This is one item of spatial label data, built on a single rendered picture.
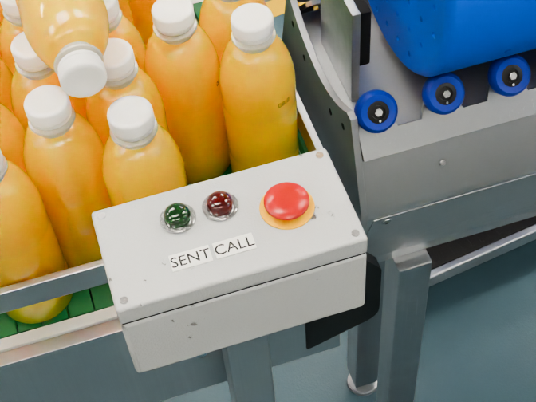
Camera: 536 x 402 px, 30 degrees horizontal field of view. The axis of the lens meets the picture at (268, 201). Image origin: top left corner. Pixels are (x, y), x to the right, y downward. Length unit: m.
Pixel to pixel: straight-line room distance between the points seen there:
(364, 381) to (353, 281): 1.08
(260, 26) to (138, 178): 0.18
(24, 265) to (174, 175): 0.16
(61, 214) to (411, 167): 0.39
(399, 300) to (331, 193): 0.60
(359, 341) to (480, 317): 0.37
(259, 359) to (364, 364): 0.90
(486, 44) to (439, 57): 0.05
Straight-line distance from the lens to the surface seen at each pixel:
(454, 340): 2.00
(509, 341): 2.02
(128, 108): 0.85
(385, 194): 1.11
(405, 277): 1.34
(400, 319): 1.43
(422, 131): 1.08
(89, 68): 0.83
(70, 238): 0.97
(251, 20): 0.92
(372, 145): 1.06
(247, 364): 0.94
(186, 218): 0.78
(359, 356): 1.80
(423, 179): 1.11
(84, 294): 1.01
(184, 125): 1.00
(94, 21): 0.86
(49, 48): 0.86
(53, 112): 0.87
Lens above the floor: 1.73
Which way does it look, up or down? 52 degrees down
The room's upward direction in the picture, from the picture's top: 5 degrees counter-clockwise
